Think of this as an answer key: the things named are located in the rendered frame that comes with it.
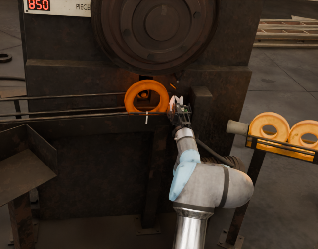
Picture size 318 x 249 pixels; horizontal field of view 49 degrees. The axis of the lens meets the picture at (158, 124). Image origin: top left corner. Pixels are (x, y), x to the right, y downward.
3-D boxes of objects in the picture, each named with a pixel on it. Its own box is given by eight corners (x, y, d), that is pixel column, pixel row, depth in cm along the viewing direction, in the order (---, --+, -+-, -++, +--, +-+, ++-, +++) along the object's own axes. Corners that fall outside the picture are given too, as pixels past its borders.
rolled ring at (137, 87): (171, 83, 143) (170, 79, 146) (126, 82, 139) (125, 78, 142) (166, 121, 153) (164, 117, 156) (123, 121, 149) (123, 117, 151)
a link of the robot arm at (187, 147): (178, 173, 131) (182, 160, 124) (173, 149, 138) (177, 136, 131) (199, 172, 132) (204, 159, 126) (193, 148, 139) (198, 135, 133)
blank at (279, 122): (254, 108, 147) (252, 111, 145) (293, 115, 142) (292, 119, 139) (249, 139, 155) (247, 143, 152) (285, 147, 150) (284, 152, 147)
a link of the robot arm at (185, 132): (193, 147, 139) (172, 147, 137) (190, 138, 141) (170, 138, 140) (197, 135, 133) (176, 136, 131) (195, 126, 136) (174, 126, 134)
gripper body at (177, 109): (190, 101, 142) (196, 124, 135) (185, 115, 149) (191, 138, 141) (171, 101, 140) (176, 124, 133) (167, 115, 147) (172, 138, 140)
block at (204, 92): (181, 129, 167) (189, 84, 154) (197, 129, 169) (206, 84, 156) (186, 143, 158) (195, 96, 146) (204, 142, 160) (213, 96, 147)
